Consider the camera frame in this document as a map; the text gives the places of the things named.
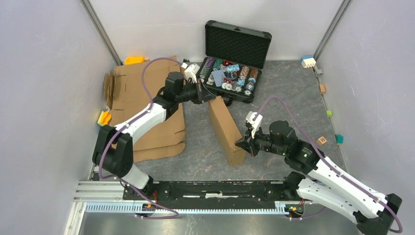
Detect brown cardboard box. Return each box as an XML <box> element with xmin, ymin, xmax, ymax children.
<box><xmin>208</xmin><ymin>96</ymin><xmax>246</xmax><ymax>166</ymax></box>

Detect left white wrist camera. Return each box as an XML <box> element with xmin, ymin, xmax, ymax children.
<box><xmin>181</xmin><ymin>62</ymin><xmax>200</xmax><ymax>83</ymax></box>

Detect black poker chip case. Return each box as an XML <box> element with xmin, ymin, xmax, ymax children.
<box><xmin>196</xmin><ymin>20</ymin><xmax>272</xmax><ymax>106</ymax></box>

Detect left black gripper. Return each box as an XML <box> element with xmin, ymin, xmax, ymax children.
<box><xmin>176</xmin><ymin>79</ymin><xmax>216</xmax><ymax>105</ymax></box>

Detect small teal block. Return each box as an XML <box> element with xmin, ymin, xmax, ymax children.
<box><xmin>335</xmin><ymin>134</ymin><xmax>344</xmax><ymax>144</ymax></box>

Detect small grey block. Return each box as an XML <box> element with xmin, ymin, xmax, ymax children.
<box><xmin>313</xmin><ymin>67</ymin><xmax>323</xmax><ymax>77</ymax></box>

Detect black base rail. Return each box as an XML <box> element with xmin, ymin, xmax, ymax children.
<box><xmin>143</xmin><ymin>172</ymin><xmax>306</xmax><ymax>210</ymax></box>

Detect blue white toy block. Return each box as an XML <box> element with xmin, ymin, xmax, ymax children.
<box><xmin>300</xmin><ymin>55</ymin><xmax>317</xmax><ymax>69</ymax></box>

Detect small orange wooden block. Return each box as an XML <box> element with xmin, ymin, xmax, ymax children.
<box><xmin>319</xmin><ymin>84</ymin><xmax>326</xmax><ymax>94</ymax></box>

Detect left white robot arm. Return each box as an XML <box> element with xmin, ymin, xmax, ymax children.
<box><xmin>92</xmin><ymin>72</ymin><xmax>216</xmax><ymax>200</ymax></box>

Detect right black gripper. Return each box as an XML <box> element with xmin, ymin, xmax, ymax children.
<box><xmin>234</xmin><ymin>124</ymin><xmax>286</xmax><ymax>157</ymax></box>

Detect flat cardboard sheet stack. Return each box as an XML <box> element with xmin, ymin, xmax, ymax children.
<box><xmin>104</xmin><ymin>60</ymin><xmax>185</xmax><ymax>162</ymax></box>

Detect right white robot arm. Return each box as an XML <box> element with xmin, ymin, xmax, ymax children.
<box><xmin>235</xmin><ymin>121</ymin><xmax>402</xmax><ymax>235</ymax></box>

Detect wooden letter cube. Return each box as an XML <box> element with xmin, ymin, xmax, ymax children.
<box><xmin>316</xmin><ymin>136</ymin><xmax>327</xmax><ymax>146</ymax></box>

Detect yellow orange toy block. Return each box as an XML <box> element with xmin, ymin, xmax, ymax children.
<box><xmin>97</xmin><ymin>111</ymin><xmax>112</xmax><ymax>126</ymax></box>

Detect yellow plastic toy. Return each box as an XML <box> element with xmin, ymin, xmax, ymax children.
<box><xmin>124</xmin><ymin>56</ymin><xmax>149</xmax><ymax>65</ymax></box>

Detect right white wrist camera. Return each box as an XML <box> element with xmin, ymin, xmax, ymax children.
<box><xmin>245</xmin><ymin>111</ymin><xmax>263</xmax><ymax>139</ymax></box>

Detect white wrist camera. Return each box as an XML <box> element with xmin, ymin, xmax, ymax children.
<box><xmin>245</xmin><ymin>111</ymin><xmax>263</xmax><ymax>139</ymax></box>
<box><xmin>181</xmin><ymin>62</ymin><xmax>200</xmax><ymax>83</ymax></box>

